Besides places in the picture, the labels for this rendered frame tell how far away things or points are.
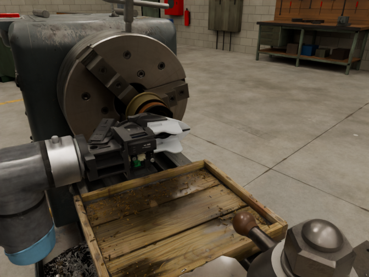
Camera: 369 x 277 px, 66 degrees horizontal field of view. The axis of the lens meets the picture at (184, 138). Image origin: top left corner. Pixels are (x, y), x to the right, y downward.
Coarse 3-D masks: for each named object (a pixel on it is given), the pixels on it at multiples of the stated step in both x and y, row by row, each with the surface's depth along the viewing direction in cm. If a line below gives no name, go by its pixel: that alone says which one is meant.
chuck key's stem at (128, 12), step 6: (126, 0) 64; (132, 0) 65; (126, 6) 65; (132, 6) 65; (126, 12) 65; (132, 12) 66; (126, 18) 66; (132, 18) 66; (126, 24) 67; (126, 30) 67
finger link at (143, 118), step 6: (138, 114) 51; (144, 114) 51; (150, 114) 51; (156, 114) 53; (132, 120) 50; (138, 120) 50; (144, 120) 51; (150, 120) 51; (156, 120) 52; (162, 120) 52; (144, 126) 51
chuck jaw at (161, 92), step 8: (184, 80) 75; (144, 88) 72; (152, 88) 71; (160, 88) 70; (168, 88) 69; (176, 88) 70; (184, 88) 71; (160, 96) 66; (168, 96) 68; (176, 96) 69; (184, 96) 72; (168, 104) 66; (176, 104) 70
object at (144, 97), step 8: (136, 96) 60; (144, 96) 61; (152, 96) 61; (128, 104) 60; (136, 104) 59; (144, 104) 59; (152, 104) 58; (160, 104) 58; (128, 112) 61; (136, 112) 59; (144, 112) 57; (152, 112) 57; (160, 112) 65; (168, 112) 59
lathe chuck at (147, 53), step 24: (96, 48) 61; (120, 48) 64; (144, 48) 67; (168, 48) 69; (72, 72) 61; (120, 72) 66; (144, 72) 69; (168, 72) 72; (72, 96) 63; (96, 96) 65; (72, 120) 65; (96, 120) 68
